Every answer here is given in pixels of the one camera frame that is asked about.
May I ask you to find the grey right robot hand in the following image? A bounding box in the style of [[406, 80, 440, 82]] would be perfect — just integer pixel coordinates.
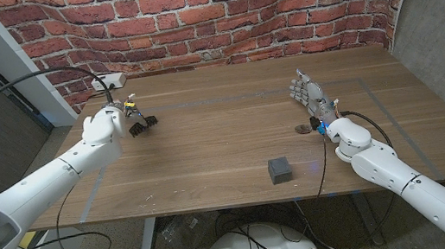
[[286, 63, 343, 131]]

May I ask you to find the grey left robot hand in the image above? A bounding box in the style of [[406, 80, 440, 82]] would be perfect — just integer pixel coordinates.
[[101, 93, 148, 132]]

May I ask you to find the black hair clip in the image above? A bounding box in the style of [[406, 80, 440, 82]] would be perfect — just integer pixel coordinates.
[[127, 114, 160, 138]]

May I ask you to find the dark grey block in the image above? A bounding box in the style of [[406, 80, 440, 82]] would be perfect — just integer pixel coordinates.
[[266, 155, 295, 186]]

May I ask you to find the metal spoon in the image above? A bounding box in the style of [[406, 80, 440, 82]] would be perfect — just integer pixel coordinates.
[[293, 122, 315, 136]]

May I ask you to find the white power strip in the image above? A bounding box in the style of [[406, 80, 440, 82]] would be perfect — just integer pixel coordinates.
[[89, 71, 128, 93]]

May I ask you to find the brick print backdrop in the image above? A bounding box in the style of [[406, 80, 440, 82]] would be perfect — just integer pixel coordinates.
[[0, 0, 444, 125]]

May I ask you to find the grey table leg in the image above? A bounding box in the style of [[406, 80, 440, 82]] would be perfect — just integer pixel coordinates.
[[350, 189, 387, 249], [132, 216, 161, 249]]

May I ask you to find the clear plastic bag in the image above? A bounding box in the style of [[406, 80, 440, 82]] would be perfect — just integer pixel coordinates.
[[155, 210, 223, 249]]

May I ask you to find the black power strip cable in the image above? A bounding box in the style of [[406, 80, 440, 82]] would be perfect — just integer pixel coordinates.
[[86, 83, 118, 99]]

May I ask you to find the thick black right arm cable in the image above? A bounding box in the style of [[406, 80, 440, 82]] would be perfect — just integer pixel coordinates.
[[340, 104, 393, 156]]

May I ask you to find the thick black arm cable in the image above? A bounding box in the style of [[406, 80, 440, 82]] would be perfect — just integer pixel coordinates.
[[340, 104, 393, 156], [0, 60, 116, 127]]

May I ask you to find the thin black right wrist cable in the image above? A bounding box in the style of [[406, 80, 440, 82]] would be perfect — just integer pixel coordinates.
[[309, 136, 334, 199]]

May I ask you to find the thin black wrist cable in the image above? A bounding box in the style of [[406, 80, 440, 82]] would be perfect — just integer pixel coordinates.
[[0, 181, 113, 249], [309, 136, 334, 199]]

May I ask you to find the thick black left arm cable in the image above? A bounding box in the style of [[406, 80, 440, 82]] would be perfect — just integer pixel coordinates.
[[0, 60, 116, 127]]

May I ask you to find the thin black left wrist cable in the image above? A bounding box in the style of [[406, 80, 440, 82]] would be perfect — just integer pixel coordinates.
[[0, 181, 113, 249]]

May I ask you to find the black cable over torso base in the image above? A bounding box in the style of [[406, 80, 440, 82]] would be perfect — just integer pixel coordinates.
[[219, 214, 320, 249]]

